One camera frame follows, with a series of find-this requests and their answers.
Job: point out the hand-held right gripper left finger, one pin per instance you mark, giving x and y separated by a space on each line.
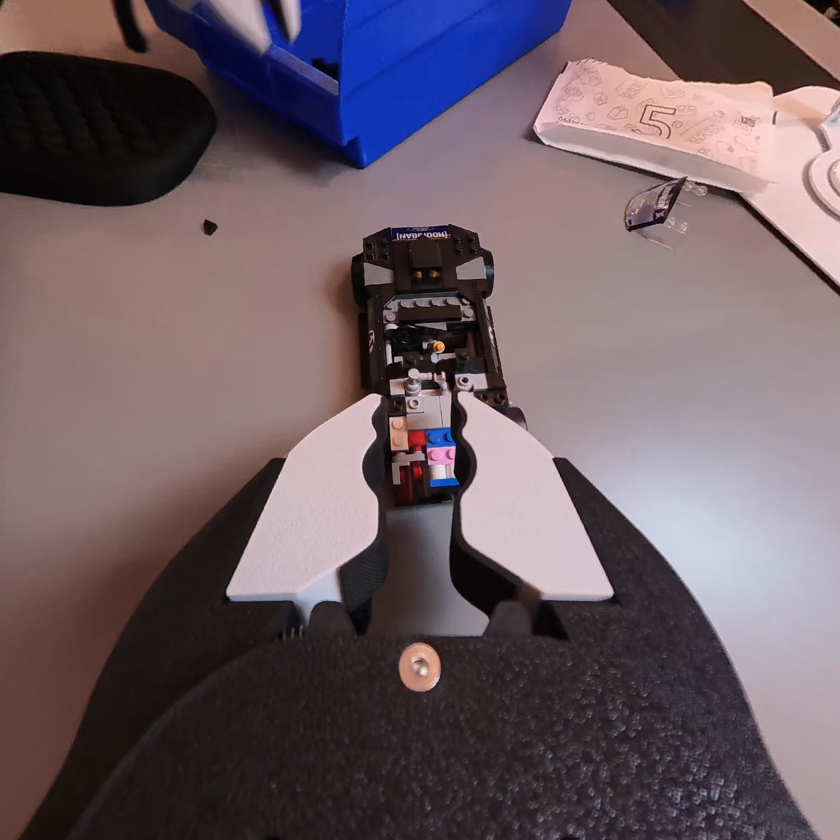
309 512

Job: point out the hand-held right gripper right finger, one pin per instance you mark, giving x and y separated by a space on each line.
525 519

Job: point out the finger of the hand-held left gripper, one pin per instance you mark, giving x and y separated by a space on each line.
285 16
243 24

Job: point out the blue plastic bin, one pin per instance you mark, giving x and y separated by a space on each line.
394 66

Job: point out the black lego car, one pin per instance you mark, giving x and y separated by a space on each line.
427 328

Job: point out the clear lego windshield piece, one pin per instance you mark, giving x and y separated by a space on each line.
656 208

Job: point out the black textured pad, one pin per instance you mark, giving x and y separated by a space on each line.
99 131

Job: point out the white printed paper bag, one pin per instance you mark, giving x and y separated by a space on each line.
656 125

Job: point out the white booklet stand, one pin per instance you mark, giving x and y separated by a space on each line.
807 171

